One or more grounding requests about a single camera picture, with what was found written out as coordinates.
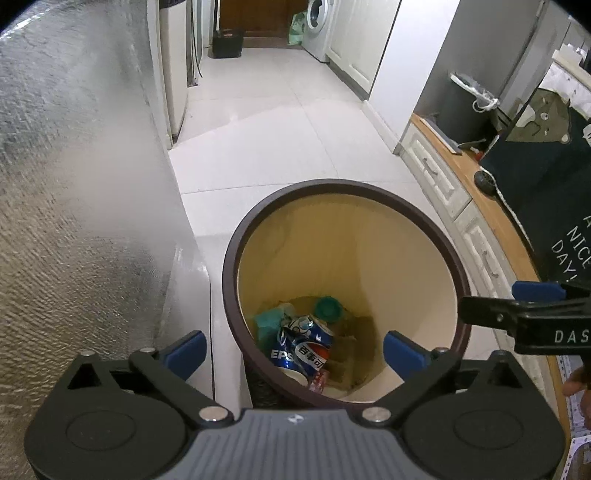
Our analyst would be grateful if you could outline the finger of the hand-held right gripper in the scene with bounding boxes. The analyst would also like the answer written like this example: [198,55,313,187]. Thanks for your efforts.
[459,296,591,337]
[512,281,591,304]

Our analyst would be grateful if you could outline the black cable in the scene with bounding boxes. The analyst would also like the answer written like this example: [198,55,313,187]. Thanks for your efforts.
[193,0,205,87]

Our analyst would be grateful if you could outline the white wall shelf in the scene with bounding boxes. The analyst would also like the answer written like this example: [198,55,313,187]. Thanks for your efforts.
[551,44,591,70]

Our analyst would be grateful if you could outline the silver foil covered table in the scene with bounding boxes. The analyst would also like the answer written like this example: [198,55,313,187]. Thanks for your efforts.
[0,0,215,480]

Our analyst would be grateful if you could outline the person's right hand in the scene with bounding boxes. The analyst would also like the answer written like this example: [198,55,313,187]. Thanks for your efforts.
[563,368,591,432]

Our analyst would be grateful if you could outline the teal paper wrapper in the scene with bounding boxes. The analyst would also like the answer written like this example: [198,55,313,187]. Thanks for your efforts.
[255,307,291,344]

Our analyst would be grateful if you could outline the dark bear printed cloth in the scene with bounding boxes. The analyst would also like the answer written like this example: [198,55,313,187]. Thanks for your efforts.
[480,65,591,287]

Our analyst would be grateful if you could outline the white lace curtain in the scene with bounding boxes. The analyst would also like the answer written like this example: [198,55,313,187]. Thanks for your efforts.
[538,62,591,123]

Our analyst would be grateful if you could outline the black floor box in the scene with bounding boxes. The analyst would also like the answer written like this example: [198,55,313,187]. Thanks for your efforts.
[212,28,245,58]

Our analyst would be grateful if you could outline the red snack wrapper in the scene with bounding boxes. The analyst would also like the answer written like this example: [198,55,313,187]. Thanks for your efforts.
[307,368,332,394]

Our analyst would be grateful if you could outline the crushed blue soda can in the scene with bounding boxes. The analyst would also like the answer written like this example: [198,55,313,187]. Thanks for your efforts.
[269,315,335,387]

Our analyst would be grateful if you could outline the brown-rimmed wooden trash bin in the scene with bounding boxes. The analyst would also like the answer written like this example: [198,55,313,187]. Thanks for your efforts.
[222,179,472,407]

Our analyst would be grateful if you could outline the white wooden-top low cabinet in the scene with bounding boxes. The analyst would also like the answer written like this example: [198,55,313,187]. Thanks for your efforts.
[394,113,575,444]

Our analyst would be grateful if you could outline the brown wooden door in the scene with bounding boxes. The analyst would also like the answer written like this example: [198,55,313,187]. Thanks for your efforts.
[219,0,310,38]

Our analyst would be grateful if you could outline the white kitchen cabinet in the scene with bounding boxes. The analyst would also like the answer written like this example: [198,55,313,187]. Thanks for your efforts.
[325,0,400,95]

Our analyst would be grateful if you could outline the white plastic bin liner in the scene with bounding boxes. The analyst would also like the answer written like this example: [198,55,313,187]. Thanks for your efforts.
[450,71,502,112]

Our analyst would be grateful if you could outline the dark grey waste bin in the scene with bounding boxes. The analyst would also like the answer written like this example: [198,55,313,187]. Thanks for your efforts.
[436,71,502,144]

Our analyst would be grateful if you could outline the white washing machine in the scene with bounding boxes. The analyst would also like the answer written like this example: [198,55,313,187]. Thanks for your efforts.
[302,0,340,63]

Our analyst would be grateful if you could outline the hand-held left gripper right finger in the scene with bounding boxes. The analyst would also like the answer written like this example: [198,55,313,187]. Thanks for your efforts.
[360,330,525,425]

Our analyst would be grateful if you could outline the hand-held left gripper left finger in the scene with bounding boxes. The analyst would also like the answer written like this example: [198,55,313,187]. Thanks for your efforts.
[67,330,234,426]

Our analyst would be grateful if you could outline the green-capped plastic bottle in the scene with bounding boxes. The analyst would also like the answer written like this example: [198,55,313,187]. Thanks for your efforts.
[314,296,345,324]

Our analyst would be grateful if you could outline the green plastic bag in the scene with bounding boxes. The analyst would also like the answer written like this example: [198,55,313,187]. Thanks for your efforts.
[288,11,308,46]

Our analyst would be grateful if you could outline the grey flat bar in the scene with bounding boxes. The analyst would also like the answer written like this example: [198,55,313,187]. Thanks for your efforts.
[420,115,462,154]

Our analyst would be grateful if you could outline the silver refrigerator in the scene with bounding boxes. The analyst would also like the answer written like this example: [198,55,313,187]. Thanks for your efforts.
[159,0,204,148]

